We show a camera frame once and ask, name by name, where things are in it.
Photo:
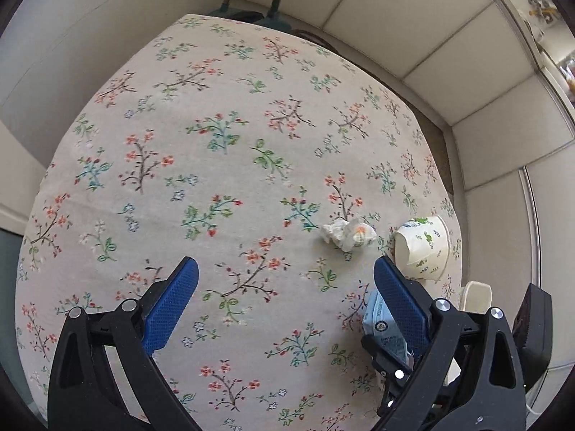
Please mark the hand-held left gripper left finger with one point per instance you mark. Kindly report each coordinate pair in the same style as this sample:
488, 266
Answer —
173, 305

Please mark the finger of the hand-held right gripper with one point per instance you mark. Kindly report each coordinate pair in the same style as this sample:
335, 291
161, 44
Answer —
386, 359
391, 395

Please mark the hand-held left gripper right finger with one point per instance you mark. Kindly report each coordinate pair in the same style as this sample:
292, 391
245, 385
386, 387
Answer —
400, 305

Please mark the light blue packet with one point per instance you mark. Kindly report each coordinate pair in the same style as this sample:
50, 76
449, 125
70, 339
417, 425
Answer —
382, 323

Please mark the printed white plastic wrapper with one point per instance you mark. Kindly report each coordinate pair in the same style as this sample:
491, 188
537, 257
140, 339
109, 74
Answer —
359, 235

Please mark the floral paper cup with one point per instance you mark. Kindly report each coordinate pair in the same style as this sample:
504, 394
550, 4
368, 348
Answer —
424, 249

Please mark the beige round object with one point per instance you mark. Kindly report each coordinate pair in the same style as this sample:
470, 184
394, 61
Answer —
476, 297

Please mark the floral tablecloth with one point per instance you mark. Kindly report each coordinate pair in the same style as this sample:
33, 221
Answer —
215, 166

